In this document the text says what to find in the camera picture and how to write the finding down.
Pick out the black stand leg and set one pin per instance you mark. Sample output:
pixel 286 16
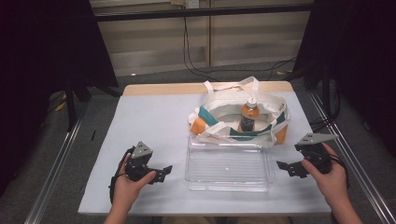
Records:
pixel 70 109

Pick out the orange drink bottle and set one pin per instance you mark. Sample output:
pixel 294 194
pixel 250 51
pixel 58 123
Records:
pixel 249 115

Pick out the black curtain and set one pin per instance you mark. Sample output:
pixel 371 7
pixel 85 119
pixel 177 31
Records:
pixel 358 56
pixel 37 62

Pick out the person's right hand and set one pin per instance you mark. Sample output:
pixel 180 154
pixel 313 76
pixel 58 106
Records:
pixel 331 183

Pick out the metal floor rail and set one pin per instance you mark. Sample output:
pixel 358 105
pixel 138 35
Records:
pixel 351 161
pixel 59 161

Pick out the white wall outlet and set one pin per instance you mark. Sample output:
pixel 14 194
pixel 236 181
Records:
pixel 191 3

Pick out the pale grey table mat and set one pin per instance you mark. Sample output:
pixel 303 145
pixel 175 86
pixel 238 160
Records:
pixel 149 130

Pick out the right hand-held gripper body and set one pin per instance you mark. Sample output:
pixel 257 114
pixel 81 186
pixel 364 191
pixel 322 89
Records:
pixel 313 152

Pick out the person's left hand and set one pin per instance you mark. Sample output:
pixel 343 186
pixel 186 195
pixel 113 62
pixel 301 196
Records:
pixel 126 189

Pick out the white teal orange tote bag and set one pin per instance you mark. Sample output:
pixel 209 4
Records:
pixel 224 104

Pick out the clear plastic tray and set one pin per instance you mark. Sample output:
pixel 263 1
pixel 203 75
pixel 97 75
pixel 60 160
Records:
pixel 227 169

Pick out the black horizontal bar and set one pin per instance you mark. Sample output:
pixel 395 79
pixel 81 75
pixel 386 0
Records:
pixel 202 12

